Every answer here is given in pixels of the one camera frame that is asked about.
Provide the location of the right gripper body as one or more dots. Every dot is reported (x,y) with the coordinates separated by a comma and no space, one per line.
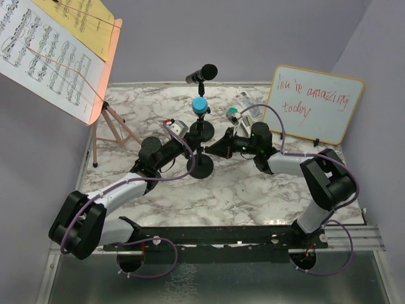
(231,140)

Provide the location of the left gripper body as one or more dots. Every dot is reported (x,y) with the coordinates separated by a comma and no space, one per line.
(187,140)

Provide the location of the blue toy microphone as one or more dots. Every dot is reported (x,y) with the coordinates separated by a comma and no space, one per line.
(199,105)

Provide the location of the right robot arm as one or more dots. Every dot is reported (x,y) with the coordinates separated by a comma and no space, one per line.
(329,181)

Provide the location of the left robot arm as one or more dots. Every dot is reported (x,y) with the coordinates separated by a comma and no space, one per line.
(81,225)

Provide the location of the white stapler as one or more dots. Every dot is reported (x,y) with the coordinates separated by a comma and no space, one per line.
(247,123)

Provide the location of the green whiteboard eraser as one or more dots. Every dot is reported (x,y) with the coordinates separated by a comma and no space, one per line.
(232,110)

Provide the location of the packaged item flat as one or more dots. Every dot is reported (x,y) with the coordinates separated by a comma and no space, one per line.
(245,99)

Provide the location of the black microphone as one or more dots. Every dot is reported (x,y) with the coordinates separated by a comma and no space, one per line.
(206,73)

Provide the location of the pink music stand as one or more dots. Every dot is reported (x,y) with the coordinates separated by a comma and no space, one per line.
(102,107)

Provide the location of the yellow sheet music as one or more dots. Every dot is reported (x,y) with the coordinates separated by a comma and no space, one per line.
(87,20)

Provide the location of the white sheet music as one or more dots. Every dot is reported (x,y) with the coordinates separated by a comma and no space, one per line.
(43,57)

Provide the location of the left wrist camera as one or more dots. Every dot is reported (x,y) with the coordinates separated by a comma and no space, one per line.
(179,128)

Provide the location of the small whiteboard yellow frame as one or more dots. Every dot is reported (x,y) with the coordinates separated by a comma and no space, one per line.
(311,104)

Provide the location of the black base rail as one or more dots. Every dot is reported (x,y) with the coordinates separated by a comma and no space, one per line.
(215,244)

